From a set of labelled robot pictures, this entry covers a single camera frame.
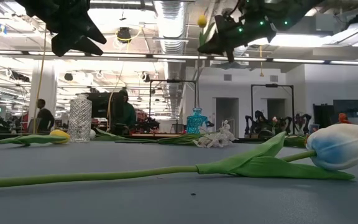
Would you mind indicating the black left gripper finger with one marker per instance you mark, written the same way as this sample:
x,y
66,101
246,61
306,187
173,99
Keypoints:
x,y
85,46
93,31

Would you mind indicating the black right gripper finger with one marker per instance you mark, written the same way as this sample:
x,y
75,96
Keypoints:
x,y
225,26
219,46

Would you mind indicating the yellow tulip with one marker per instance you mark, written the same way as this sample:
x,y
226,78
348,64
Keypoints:
x,y
59,136
202,21

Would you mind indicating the white flower bunch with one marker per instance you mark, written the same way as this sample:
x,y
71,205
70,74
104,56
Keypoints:
x,y
216,140

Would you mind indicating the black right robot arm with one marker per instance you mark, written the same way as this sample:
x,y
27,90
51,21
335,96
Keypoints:
x,y
297,7

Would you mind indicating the clear cut-glass vase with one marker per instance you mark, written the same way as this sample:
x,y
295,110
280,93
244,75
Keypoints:
x,y
80,118

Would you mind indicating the blue glass vase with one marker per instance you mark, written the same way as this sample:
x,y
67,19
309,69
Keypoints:
x,y
196,123

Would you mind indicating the black ceiling dome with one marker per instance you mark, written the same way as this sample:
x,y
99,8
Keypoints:
x,y
124,34

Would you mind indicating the black monitor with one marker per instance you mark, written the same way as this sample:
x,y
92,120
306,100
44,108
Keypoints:
x,y
101,105

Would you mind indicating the person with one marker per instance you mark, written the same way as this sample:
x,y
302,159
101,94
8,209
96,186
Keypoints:
x,y
44,118
126,115

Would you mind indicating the dark screen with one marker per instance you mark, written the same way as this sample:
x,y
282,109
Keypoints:
x,y
348,109

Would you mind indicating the blue and white tulip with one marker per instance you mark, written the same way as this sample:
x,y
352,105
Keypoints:
x,y
337,146

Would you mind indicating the silver ceiling duct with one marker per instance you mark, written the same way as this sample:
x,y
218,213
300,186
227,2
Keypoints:
x,y
171,25

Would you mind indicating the black metal frame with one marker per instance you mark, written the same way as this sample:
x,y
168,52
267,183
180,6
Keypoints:
x,y
272,85
172,81

